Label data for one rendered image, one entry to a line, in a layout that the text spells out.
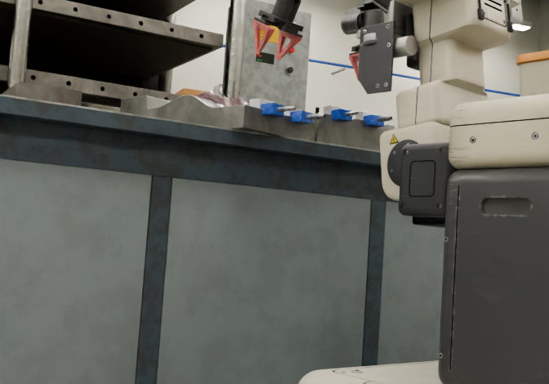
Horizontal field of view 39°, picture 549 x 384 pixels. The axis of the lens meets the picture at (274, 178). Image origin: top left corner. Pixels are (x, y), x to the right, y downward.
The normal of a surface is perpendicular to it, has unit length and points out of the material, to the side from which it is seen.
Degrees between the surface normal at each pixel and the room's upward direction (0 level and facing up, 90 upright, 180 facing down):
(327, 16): 90
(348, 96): 90
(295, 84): 90
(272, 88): 90
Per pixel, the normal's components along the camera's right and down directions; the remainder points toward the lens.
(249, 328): 0.50, -0.04
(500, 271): -0.78, -0.07
